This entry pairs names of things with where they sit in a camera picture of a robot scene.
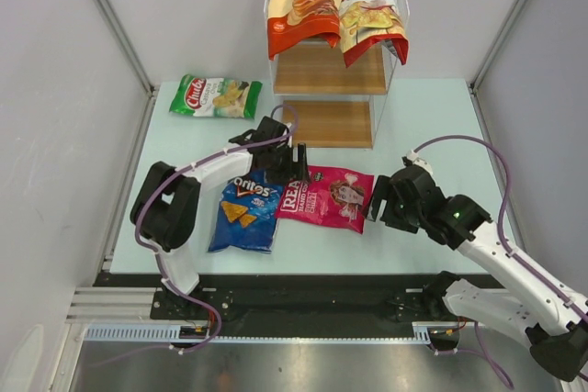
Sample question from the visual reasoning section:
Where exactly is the aluminium frame rail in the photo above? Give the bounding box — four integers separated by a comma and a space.
63, 285, 571, 347

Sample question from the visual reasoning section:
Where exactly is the red Chuba cassava chips bag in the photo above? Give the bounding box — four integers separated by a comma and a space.
339, 0, 409, 67

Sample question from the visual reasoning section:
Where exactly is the orange beige cassava chips bag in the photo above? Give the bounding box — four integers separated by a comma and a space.
266, 0, 342, 59

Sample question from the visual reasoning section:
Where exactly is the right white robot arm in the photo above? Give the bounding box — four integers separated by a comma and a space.
364, 163, 587, 382

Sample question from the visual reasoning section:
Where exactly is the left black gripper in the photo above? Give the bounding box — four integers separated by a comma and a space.
265, 143, 311, 187

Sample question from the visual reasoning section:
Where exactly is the blue Doritos chips bag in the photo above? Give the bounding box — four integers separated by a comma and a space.
208, 170, 284, 253

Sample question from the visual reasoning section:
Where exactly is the white wire wooden shelf rack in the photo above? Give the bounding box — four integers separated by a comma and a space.
264, 0, 410, 148

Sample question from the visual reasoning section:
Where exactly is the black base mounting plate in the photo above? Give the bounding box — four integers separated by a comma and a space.
91, 273, 465, 341

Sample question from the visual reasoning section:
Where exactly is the pink Real chips bag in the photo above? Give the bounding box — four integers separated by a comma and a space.
276, 165, 375, 234

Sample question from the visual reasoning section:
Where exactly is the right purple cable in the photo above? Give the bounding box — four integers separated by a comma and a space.
408, 134, 588, 388

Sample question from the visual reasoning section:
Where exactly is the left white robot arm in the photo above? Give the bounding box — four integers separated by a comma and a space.
130, 116, 308, 319

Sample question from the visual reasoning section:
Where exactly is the green Chuba cassava chips bag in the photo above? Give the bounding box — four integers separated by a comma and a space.
169, 74, 263, 119

